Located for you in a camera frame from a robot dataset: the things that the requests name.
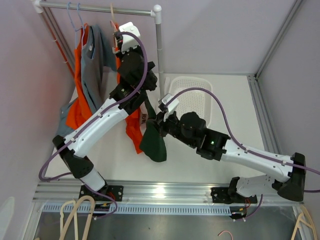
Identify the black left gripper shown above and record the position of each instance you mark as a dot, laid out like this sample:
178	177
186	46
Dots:
120	54

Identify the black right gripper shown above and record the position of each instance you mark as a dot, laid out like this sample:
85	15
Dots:
162	124

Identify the green white t shirt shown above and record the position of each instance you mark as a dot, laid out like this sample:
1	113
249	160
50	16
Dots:
152	143

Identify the grey blue t shirt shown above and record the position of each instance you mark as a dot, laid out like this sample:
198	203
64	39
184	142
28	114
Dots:
96	55

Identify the orange t shirt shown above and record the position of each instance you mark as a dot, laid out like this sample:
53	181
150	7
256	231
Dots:
133	130
79	110

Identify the beige wooden hanger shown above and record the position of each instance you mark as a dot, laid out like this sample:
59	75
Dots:
113	15

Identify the light blue wire hanger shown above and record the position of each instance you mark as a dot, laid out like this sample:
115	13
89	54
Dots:
82	25

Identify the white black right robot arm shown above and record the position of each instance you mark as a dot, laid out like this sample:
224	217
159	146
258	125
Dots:
282	175

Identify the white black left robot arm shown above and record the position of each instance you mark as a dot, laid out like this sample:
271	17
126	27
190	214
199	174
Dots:
136	79

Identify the pink hanger hook floor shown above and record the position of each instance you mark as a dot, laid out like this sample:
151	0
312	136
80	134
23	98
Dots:
226	232

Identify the beige hanger bottom right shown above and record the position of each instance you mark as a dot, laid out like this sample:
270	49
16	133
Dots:
304	227

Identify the white plastic laundry basket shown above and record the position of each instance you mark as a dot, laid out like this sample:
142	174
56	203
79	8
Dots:
192	101

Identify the silver white clothes rack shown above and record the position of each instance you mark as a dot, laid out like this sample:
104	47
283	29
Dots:
43	8

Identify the beige hangers bottom left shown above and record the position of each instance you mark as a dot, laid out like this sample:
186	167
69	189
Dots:
74	216

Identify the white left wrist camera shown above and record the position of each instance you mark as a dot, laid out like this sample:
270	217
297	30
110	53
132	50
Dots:
129	42

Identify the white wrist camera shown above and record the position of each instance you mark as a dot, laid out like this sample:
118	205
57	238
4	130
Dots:
129	42
168	104

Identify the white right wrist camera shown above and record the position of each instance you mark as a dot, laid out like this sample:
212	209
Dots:
168	104

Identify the blue wire hanger left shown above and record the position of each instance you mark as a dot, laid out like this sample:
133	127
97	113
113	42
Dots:
72	24

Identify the white slotted cable duct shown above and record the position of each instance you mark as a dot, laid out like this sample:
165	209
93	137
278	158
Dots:
143	209

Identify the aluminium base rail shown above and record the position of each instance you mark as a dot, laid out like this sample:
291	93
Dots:
135	192

